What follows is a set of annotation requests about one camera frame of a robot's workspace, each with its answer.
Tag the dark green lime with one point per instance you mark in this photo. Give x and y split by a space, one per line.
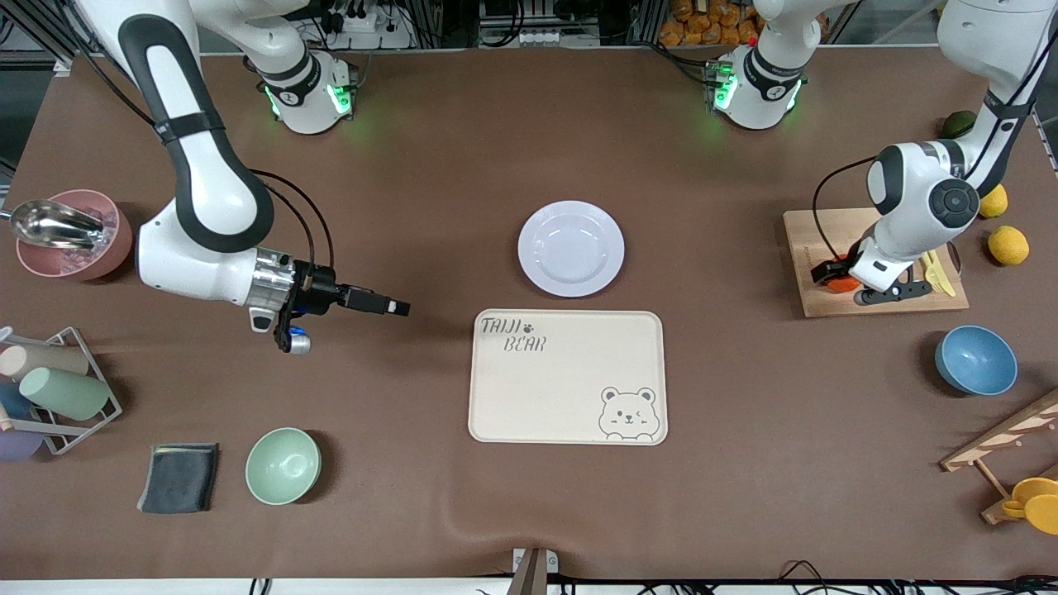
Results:
959 126

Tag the blue bowl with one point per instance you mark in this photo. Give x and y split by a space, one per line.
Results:
977 360

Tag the pale green bowl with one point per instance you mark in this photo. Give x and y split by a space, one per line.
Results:
283 466

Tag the beige cup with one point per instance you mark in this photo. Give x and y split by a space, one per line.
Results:
45 360

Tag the mint green cup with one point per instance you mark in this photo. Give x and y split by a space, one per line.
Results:
66 393

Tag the dark grey folded cloth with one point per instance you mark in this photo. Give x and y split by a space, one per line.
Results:
178 478

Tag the shiny metal scoop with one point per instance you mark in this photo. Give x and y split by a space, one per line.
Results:
50 223

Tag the yellow lemon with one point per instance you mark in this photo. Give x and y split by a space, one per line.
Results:
996 202
1008 247

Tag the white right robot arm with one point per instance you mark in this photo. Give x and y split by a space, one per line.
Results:
207 182

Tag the blue cup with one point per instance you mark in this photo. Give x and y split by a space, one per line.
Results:
12 401

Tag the bamboo cutting board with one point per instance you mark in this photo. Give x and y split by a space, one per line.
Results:
806 240

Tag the cream bear print tray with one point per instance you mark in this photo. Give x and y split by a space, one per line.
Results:
562 388

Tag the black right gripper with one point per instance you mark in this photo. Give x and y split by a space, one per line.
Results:
319 292

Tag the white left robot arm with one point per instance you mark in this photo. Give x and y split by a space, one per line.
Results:
909 198

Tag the wooden rack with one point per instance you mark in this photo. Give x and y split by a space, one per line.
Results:
1004 434

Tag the bag of orange buns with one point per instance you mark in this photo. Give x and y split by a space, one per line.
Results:
711 21

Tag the white power strip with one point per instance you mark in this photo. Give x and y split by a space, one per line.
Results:
372 33

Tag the pale lavender round plate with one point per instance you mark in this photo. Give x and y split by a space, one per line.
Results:
570 248

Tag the metal mount bracket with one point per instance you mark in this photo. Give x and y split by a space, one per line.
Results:
533 566

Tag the purple cup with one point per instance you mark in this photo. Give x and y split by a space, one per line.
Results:
18 445

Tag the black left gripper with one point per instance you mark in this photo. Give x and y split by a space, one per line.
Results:
826 271

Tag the yellow plastic fork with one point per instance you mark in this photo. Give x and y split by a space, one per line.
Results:
932 271

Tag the pink bowl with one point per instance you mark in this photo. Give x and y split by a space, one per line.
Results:
116 248

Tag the yellow plastic cup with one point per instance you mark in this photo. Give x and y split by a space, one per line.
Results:
1037 489
1046 516

